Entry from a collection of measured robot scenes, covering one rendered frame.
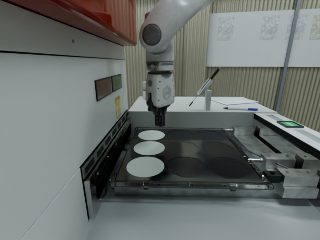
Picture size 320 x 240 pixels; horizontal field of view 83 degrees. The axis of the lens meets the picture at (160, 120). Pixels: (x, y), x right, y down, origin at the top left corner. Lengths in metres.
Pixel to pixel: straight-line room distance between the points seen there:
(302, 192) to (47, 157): 0.53
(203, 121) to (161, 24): 0.46
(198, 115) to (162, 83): 0.29
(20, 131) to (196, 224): 0.38
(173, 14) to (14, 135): 0.38
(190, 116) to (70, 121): 0.54
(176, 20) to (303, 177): 0.47
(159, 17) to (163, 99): 0.22
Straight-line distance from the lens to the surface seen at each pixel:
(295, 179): 0.55
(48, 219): 0.32
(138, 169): 0.49
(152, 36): 0.47
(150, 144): 0.61
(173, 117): 0.77
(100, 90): 0.46
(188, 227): 0.46
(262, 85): 3.16
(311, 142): 0.63
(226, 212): 0.51
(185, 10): 0.48
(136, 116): 0.78
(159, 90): 0.54
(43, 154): 0.28
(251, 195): 0.57
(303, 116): 3.50
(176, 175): 0.46
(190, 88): 2.86
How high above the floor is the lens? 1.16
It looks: 18 degrees down
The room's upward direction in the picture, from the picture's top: straight up
